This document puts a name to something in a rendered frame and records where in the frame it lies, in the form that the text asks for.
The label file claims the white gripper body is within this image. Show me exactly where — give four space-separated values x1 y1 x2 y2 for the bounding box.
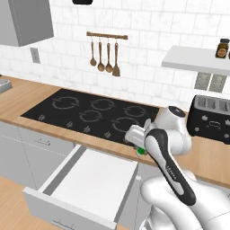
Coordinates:
124 124 147 148

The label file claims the open white drawer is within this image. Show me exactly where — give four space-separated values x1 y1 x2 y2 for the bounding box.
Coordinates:
22 144 140 230

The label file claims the grey closed drawer front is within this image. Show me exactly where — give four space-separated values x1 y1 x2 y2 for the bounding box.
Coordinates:
17 127 76 157

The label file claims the small green round thing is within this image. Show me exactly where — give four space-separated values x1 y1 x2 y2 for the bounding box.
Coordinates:
136 146 146 157

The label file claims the black hob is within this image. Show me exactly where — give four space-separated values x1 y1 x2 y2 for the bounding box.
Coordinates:
20 88 162 147

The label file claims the grey cupboard front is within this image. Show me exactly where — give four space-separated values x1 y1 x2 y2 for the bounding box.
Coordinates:
116 163 158 230

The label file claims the wooden spatula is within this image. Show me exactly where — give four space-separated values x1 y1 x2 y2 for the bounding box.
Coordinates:
111 41 121 78

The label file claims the wooden round spoon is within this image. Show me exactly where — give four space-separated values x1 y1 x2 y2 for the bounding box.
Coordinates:
105 41 114 74

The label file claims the black toaster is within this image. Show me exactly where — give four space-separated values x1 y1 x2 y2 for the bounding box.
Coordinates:
186 94 230 146

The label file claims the wooden ladle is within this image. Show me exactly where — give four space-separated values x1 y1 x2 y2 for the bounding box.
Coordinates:
97 41 106 73

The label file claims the small wooden spoon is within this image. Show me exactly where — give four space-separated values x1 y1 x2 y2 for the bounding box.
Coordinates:
89 40 98 67

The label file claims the grey cupboard door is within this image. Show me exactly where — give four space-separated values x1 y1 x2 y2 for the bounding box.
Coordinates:
17 143 67 190

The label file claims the brown spice jar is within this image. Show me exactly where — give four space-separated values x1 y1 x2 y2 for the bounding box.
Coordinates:
215 38 230 59

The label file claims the grey sink rim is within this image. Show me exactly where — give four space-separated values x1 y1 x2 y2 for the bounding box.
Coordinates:
0 78 13 94

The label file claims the grey extractor hood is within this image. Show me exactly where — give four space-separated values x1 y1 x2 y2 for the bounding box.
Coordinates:
0 0 55 48

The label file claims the grey double wall socket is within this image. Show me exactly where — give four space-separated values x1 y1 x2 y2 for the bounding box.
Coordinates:
208 73 228 93
193 71 212 91

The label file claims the grey small drawer handle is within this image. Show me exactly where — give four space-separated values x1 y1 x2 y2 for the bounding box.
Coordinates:
33 137 51 146

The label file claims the white wall shelf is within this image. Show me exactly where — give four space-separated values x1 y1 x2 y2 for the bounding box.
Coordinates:
161 45 230 76

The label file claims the wooden utensil rail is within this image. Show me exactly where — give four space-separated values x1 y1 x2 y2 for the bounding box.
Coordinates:
86 31 129 40

